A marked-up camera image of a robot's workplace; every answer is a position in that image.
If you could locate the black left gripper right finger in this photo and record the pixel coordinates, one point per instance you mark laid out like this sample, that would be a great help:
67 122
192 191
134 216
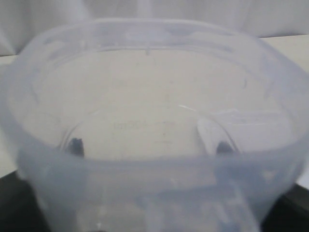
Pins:
224 148

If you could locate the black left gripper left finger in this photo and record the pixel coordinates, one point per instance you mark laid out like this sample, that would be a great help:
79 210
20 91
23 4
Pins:
76 147

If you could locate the clear plastic water pitcher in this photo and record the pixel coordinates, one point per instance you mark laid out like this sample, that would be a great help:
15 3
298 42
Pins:
152 99

